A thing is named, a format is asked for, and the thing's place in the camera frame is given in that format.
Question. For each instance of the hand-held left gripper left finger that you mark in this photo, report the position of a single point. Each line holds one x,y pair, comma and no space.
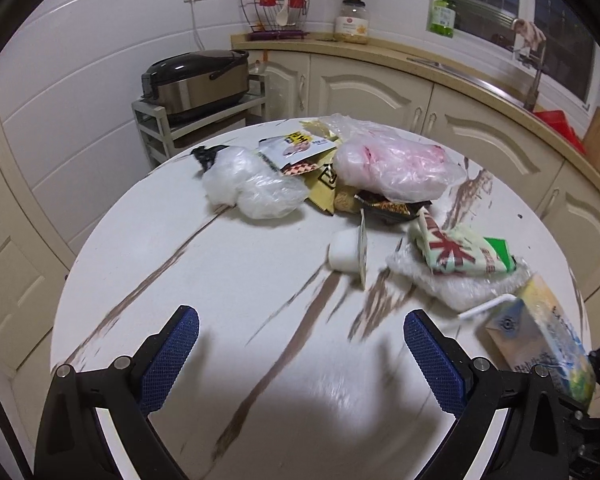
172,355

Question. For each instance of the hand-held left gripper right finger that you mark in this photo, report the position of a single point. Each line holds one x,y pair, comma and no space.
432,360

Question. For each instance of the blue white drink carton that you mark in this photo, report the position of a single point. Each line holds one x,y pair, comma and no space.
525,340

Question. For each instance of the brown biscuit lump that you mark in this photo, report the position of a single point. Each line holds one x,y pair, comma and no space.
345,200

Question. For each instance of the white bent straw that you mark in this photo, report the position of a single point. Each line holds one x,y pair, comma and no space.
480,310

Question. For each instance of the clear crinkled plastic wrap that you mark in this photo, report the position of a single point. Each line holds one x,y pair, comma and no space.
445,290

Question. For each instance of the green red snack packet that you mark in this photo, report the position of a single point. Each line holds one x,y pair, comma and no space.
455,255

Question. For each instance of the white yogurt cup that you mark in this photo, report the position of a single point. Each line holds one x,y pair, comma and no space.
345,255

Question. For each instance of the clear white plastic bag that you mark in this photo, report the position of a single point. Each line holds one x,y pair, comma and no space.
250,185

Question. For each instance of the cream panelled door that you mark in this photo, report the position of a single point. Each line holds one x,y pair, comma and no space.
10,260

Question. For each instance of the yellow black snack wrapper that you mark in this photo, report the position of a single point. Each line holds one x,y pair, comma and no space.
322,195

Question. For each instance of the pink plastic bag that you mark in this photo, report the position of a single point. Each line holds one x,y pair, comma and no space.
395,165

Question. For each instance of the black crumpled bag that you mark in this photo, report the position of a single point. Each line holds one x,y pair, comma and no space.
207,156

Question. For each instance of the grey kitchen trolley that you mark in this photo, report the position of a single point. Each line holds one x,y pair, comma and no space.
152,130

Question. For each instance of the red checkered snack packet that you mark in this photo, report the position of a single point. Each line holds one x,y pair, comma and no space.
300,168

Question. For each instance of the red plastic basin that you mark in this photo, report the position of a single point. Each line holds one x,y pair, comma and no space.
560,125

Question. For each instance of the white snack packet yellow label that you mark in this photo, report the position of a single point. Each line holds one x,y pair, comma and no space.
300,145

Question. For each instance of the clear thin plastic bag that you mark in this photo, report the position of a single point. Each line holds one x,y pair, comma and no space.
342,122

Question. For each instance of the cream kitchen base cabinet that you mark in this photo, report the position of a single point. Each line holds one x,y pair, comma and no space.
370,95

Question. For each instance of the black silver rice cooker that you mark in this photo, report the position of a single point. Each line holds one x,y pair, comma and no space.
195,80

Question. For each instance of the metal kitchen faucet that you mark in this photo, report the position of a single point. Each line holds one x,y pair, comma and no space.
532,80

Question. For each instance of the steel sink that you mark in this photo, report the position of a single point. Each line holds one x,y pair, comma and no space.
455,66

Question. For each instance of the clear glass cup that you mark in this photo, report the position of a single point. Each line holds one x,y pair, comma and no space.
257,67

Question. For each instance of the beige kitchen countertop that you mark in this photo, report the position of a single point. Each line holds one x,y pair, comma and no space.
380,52

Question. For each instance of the pink white cloth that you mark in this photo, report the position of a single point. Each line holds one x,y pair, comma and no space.
530,32

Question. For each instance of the green detergent bottle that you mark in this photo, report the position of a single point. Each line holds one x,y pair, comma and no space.
442,17

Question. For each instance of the dark barred window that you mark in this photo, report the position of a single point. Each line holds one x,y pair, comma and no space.
555,25

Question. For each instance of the large clear food jar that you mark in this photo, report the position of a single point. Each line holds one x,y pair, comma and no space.
352,22

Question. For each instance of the white plastic spoon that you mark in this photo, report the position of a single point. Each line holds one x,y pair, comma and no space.
282,14

